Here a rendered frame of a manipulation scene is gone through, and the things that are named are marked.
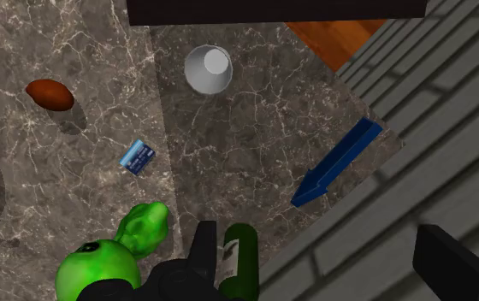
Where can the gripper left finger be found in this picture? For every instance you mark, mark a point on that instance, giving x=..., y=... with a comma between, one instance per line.
x=201, y=266

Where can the white cup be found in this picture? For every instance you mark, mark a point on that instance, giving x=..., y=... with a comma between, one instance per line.
x=208, y=69

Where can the dark green bottle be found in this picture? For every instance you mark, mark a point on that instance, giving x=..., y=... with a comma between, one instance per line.
x=241, y=258

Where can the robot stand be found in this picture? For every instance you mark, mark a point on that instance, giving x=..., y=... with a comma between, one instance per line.
x=277, y=10

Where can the green alien figure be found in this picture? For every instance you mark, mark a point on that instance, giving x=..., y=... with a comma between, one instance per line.
x=110, y=258

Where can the blue arrow-shaped object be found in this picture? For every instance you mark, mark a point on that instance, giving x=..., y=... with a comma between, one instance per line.
x=335, y=162

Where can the blue card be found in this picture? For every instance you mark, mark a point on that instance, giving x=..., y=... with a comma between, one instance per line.
x=137, y=157

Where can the brown oval fruit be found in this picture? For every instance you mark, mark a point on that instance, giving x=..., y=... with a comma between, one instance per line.
x=49, y=95

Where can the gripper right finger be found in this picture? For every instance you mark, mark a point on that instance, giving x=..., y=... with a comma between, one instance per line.
x=452, y=262

